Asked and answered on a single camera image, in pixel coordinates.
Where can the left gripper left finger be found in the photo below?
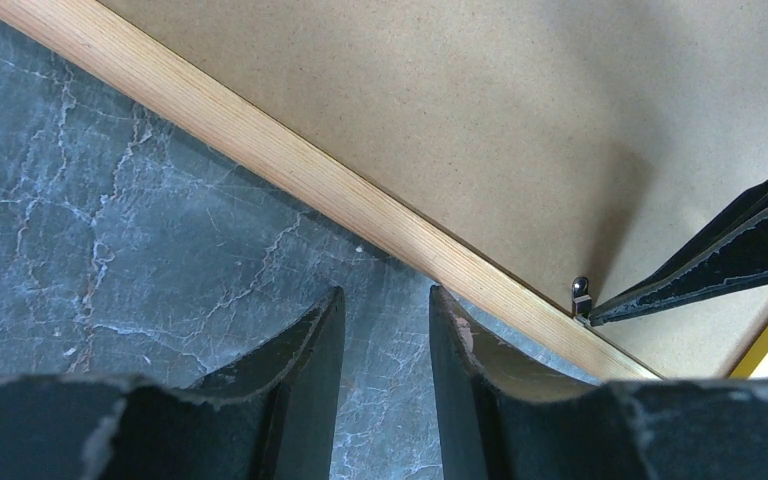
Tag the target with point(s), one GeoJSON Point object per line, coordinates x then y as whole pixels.
{"type": "Point", "coordinates": [274, 408]}

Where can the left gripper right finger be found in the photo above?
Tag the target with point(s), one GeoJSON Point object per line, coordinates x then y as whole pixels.
{"type": "Point", "coordinates": [501, 413]}

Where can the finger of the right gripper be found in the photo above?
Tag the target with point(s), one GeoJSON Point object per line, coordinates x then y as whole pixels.
{"type": "Point", "coordinates": [728, 255]}

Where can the brown cardboard backing board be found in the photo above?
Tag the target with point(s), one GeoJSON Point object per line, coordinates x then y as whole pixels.
{"type": "Point", "coordinates": [558, 138]}

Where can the metal turn clip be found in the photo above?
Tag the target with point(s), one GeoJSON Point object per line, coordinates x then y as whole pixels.
{"type": "Point", "coordinates": [581, 299]}

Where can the yellow wooden picture frame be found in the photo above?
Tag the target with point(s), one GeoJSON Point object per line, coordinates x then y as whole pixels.
{"type": "Point", "coordinates": [101, 42]}

